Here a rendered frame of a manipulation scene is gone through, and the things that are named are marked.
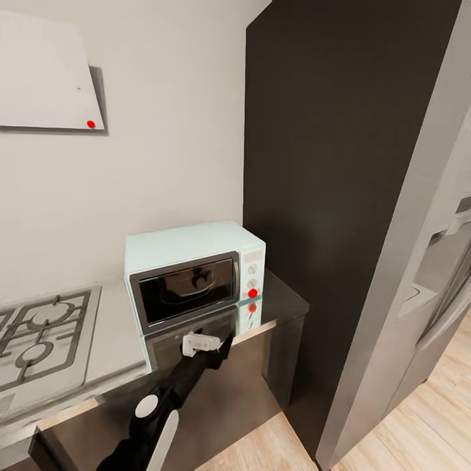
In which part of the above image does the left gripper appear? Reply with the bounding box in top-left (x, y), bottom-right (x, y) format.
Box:
top-left (175, 334), bottom-right (234, 387)

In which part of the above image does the microwave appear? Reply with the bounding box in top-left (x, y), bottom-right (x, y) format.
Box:
top-left (124, 220), bottom-right (266, 335)

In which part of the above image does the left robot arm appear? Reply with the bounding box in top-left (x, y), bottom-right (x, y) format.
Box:
top-left (96, 333), bottom-right (234, 471)

